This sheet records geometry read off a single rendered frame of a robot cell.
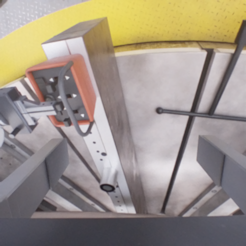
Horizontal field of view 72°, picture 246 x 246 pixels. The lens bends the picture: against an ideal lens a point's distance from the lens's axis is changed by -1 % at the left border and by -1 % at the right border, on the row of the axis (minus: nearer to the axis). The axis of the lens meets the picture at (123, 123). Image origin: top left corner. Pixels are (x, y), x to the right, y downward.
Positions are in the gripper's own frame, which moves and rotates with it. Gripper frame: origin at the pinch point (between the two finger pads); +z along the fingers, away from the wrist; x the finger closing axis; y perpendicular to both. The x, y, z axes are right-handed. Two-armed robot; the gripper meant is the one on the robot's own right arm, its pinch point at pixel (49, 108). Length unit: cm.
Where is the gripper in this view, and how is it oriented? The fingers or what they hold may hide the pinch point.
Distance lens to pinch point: 49.8
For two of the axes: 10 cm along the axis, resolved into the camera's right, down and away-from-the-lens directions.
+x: -1.8, -7.7, -6.1
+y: -1.2, 6.3, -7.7
